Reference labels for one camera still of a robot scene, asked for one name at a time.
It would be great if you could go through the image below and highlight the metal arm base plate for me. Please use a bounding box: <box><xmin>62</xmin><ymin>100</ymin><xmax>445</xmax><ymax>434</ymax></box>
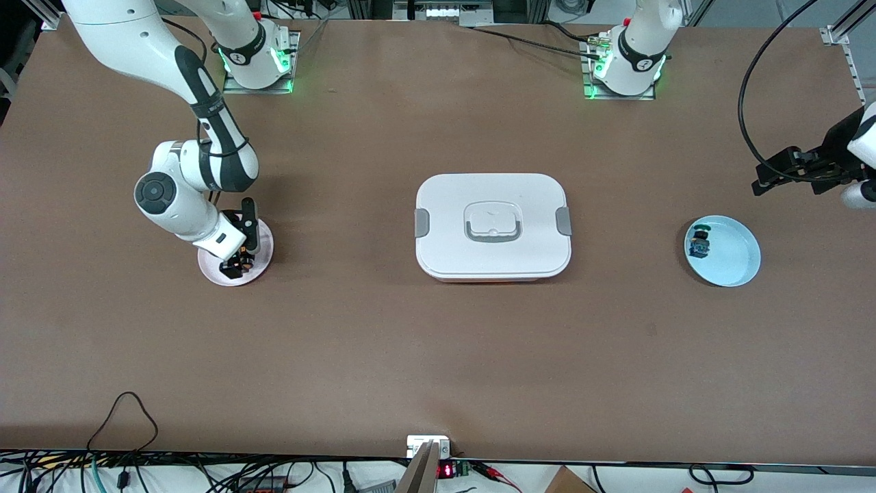
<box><xmin>222</xmin><ymin>31</ymin><xmax>300</xmax><ymax>94</ymax></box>
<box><xmin>582</xmin><ymin>38</ymin><xmax>656</xmax><ymax>101</ymax></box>

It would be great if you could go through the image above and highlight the white lunch box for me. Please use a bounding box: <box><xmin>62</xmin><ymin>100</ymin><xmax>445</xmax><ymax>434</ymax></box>
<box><xmin>414</xmin><ymin>173</ymin><xmax>572</xmax><ymax>283</ymax></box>

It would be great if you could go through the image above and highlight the thin black looped cable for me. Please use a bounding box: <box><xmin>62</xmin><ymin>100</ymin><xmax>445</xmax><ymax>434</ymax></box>
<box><xmin>87</xmin><ymin>392</ymin><xmax>159</xmax><ymax>453</ymax></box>

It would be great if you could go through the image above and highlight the grey aluminium bar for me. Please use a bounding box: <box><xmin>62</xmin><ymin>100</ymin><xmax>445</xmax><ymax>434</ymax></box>
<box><xmin>396</xmin><ymin>442</ymin><xmax>440</xmax><ymax>493</ymax></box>

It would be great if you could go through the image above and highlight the pink round plate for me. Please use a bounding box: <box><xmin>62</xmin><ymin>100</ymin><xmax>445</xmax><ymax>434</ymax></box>
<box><xmin>198</xmin><ymin>218</ymin><xmax>275</xmax><ymax>287</ymax></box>

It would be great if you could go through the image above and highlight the thick black base cable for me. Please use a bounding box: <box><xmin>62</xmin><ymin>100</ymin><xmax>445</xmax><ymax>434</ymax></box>
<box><xmin>471</xmin><ymin>22</ymin><xmax>603</xmax><ymax>59</ymax></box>

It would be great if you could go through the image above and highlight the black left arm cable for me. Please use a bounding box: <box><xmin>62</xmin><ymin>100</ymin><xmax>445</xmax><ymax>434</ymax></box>
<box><xmin>737</xmin><ymin>0</ymin><xmax>860</xmax><ymax>184</ymax></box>

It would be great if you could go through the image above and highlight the light blue round plate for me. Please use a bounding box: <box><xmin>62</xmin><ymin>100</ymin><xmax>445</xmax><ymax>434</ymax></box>
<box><xmin>684</xmin><ymin>215</ymin><xmax>762</xmax><ymax>288</ymax></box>

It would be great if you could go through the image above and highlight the perforated metal bracket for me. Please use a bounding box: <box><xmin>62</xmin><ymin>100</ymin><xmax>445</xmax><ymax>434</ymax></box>
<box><xmin>846</xmin><ymin>42</ymin><xmax>864</xmax><ymax>110</ymax></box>

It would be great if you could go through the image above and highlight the brown cardboard box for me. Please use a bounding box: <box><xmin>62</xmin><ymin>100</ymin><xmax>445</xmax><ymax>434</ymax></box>
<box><xmin>544</xmin><ymin>466</ymin><xmax>596</xmax><ymax>493</ymax></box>

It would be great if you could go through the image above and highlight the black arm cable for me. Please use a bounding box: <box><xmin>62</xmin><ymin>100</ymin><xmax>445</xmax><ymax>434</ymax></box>
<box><xmin>737</xmin><ymin>0</ymin><xmax>860</xmax><ymax>184</ymax></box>
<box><xmin>161</xmin><ymin>17</ymin><xmax>250</xmax><ymax>206</ymax></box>

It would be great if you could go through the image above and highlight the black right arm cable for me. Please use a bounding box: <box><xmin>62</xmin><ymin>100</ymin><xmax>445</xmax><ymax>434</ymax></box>
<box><xmin>161</xmin><ymin>17</ymin><xmax>250</xmax><ymax>206</ymax></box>

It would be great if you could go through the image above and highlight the aluminium frame extrusion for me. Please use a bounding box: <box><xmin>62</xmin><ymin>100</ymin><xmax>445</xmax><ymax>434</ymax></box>
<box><xmin>820</xmin><ymin>0</ymin><xmax>876</xmax><ymax>45</ymax></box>
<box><xmin>21</xmin><ymin>0</ymin><xmax>64</xmax><ymax>31</ymax></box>

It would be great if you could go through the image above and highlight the small white socket block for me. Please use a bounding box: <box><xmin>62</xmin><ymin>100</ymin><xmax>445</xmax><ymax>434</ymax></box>
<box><xmin>407</xmin><ymin>435</ymin><xmax>451</xmax><ymax>458</ymax></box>

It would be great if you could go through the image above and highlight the metal electronics unit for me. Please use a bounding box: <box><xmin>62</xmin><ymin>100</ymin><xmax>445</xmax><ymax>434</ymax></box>
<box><xmin>394</xmin><ymin>0</ymin><xmax>493</xmax><ymax>27</ymax></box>

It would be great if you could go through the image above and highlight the blue push-button switch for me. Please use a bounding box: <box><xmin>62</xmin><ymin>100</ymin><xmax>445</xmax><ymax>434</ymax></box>
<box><xmin>688</xmin><ymin>223</ymin><xmax>712</xmax><ymax>260</ymax></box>

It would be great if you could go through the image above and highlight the black coiled cable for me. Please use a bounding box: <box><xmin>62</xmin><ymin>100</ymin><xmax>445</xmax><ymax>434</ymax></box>
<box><xmin>688</xmin><ymin>464</ymin><xmax>755</xmax><ymax>487</ymax></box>

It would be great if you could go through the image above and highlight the red clip lead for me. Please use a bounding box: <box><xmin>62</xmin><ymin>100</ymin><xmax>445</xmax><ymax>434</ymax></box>
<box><xmin>472</xmin><ymin>462</ymin><xmax>522</xmax><ymax>493</ymax></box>

